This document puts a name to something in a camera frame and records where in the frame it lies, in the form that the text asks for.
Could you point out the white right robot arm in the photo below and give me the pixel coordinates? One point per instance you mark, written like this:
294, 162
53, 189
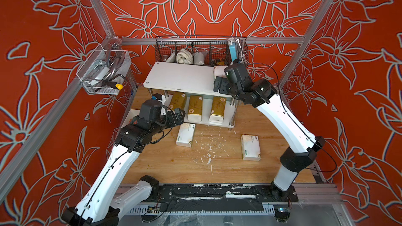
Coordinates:
303, 145

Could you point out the black wire basket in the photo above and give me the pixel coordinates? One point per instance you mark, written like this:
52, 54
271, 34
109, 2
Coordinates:
206, 51

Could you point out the light blue box in basket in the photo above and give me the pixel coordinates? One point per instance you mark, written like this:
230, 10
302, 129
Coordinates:
233, 48

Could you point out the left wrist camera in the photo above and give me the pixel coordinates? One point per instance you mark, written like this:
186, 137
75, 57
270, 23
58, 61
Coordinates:
157, 98

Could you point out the white tissue pack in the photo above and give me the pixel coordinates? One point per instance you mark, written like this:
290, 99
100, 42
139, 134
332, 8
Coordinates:
219, 71
250, 148
186, 135

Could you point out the gold tissue pack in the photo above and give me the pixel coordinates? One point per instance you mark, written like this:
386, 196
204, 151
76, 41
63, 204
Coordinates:
217, 110
178, 101
195, 108

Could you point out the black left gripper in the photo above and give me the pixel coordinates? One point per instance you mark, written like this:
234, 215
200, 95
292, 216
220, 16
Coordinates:
180, 118

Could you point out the white square tray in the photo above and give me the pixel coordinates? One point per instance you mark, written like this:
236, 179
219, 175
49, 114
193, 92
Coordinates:
131, 114

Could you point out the clear plastic wall bin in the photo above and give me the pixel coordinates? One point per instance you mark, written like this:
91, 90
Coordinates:
109, 64

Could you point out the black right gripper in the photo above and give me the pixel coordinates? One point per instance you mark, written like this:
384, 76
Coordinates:
216, 82

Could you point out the white tissue pack front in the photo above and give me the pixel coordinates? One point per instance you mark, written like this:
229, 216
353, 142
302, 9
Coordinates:
219, 71

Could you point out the white two-tier shelf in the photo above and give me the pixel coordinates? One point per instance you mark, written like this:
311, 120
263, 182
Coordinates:
192, 80

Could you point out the yellow handled tool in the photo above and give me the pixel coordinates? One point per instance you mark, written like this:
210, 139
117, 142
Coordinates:
113, 85

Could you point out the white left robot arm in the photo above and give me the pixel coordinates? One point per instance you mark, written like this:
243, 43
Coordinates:
99, 207

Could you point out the white cloth roll in basket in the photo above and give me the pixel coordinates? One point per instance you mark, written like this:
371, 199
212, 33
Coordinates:
184, 57

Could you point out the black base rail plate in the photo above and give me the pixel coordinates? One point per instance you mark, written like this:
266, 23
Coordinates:
215, 199

